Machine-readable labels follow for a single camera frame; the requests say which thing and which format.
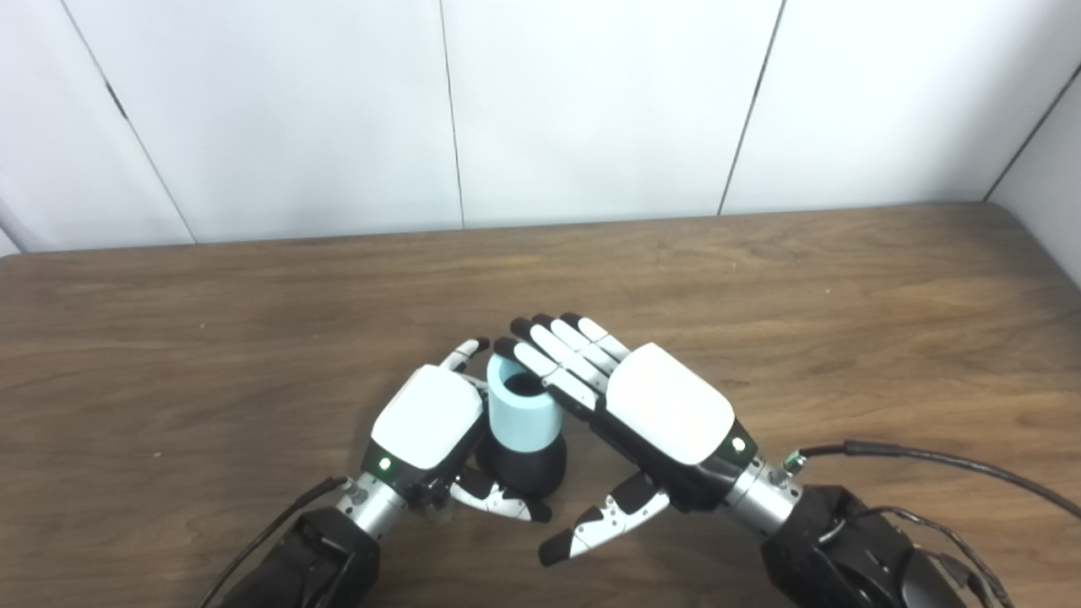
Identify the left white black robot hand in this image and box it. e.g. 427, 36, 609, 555
361, 338, 553, 524

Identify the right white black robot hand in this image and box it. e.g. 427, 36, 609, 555
493, 312, 758, 567

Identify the light blue cylinder cup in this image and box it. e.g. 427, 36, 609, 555
487, 353, 563, 453

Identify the black flared nozzle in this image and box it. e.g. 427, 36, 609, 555
475, 426, 568, 497

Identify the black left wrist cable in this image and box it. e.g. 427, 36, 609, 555
196, 476, 349, 608

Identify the thin right arm wire bundle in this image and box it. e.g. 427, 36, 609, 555
832, 505, 1014, 608

